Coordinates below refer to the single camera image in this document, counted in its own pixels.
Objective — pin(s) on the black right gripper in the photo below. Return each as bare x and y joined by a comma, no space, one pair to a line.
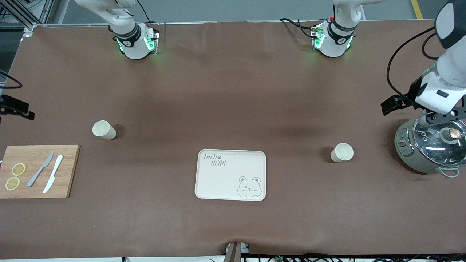
14,106

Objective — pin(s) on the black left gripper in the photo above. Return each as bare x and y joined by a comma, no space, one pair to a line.
412,92

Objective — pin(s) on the white paper cup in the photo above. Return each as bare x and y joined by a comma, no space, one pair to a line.
103,130
342,152

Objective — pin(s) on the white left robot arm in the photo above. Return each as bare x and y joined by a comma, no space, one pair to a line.
335,42

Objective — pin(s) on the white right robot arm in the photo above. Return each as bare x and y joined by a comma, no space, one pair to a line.
133,43

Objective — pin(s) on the bamboo cutting board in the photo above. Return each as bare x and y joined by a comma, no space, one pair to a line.
36,153

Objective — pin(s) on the grey-green electric cooking pot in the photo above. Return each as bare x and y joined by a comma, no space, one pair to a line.
404,153

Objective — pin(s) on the glass pot lid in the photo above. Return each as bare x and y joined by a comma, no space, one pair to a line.
429,145

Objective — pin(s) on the grey plastic knife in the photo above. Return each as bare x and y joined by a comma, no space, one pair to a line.
48,159

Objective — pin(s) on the yellow lemon slice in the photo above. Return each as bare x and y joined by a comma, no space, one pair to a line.
18,169
12,183

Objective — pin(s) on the white plastic knife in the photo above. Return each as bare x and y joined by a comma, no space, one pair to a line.
57,163

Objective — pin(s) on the cream bear print tray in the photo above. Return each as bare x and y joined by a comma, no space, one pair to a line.
218,185

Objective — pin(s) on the aluminium extrusion frame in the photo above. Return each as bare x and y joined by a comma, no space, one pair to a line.
29,26

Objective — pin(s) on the metal table edge rail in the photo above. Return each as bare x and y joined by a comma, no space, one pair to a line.
91,24

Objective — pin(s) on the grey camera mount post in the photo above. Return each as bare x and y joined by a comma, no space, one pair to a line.
235,253

